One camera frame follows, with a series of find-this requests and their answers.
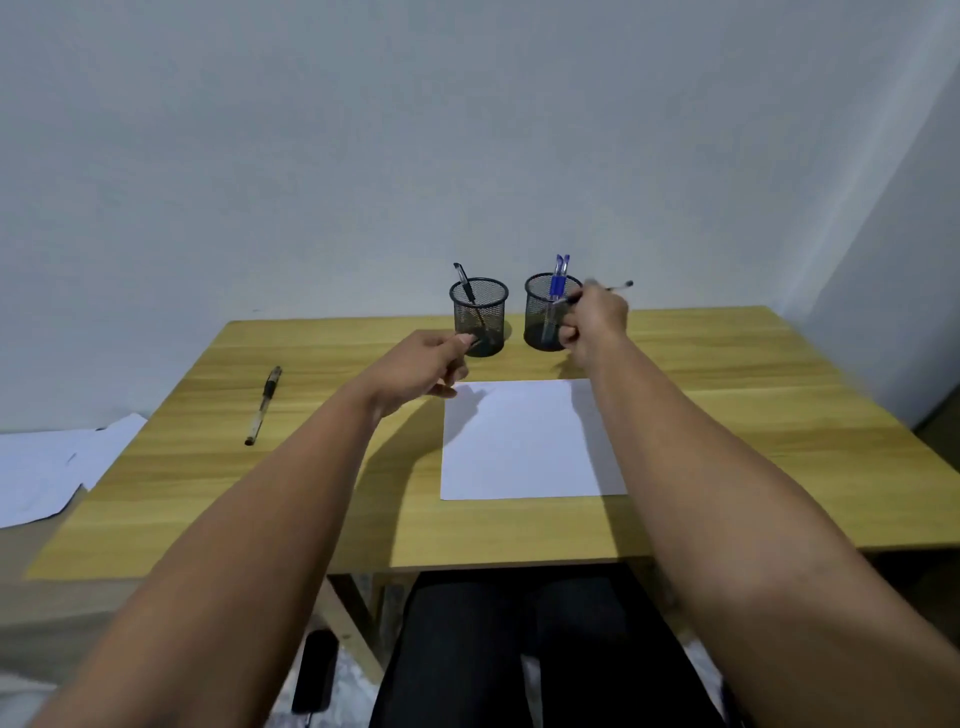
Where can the person's right hand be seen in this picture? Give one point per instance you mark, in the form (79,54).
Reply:
(600,319)

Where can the person's left hand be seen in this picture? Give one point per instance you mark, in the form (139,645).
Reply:
(409,371)

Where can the person's left thumb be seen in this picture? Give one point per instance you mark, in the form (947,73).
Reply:
(454,341)

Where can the person's right fingers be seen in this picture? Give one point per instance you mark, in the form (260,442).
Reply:
(570,330)

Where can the clear pen with black tip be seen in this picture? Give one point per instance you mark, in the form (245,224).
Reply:
(613,287)

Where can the person's right forearm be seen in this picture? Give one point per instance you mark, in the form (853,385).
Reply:
(750,540)

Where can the person's left forearm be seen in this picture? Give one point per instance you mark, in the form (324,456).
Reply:
(225,555)

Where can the black mesh pen holder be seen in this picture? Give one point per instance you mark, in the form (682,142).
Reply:
(484,311)
(541,311)

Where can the blue capped pen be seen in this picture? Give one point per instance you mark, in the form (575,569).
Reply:
(562,271)
(554,289)

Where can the black capped pen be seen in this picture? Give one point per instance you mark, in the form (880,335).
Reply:
(468,289)

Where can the white paper sheet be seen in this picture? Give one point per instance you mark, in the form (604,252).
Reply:
(525,442)

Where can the clear pen with black grip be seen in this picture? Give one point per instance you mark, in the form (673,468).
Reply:
(264,405)

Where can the wooden table leg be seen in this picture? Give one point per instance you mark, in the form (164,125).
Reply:
(352,622)

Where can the person's legs in black trousers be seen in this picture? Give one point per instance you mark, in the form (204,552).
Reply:
(540,652)

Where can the black flat device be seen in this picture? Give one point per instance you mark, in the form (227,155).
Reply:
(315,671)

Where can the loose white papers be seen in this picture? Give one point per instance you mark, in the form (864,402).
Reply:
(45,465)

